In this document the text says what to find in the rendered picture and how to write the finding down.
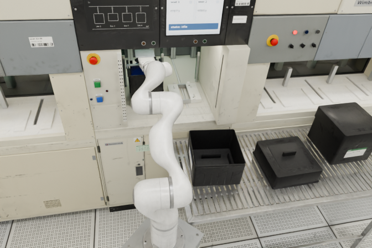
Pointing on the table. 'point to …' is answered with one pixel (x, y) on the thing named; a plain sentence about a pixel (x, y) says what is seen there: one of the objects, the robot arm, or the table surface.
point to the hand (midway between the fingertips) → (143, 55)
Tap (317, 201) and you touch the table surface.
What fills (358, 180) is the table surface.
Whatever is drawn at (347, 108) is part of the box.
